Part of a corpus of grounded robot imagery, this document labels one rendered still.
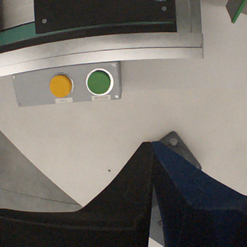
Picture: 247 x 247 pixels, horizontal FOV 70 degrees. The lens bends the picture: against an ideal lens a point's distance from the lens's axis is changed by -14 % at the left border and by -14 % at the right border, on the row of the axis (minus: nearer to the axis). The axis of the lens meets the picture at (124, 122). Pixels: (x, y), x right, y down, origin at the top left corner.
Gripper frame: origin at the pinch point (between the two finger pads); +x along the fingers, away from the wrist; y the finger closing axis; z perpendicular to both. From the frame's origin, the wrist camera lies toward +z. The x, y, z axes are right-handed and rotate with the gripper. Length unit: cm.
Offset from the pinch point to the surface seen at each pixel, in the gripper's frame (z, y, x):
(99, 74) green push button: -0.1, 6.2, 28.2
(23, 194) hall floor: -123, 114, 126
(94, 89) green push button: -2.6, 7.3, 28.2
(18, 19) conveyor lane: 13.1, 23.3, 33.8
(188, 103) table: -9.5, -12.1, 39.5
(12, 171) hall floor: -94, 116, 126
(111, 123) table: -13.8, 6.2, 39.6
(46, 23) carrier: 9.9, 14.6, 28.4
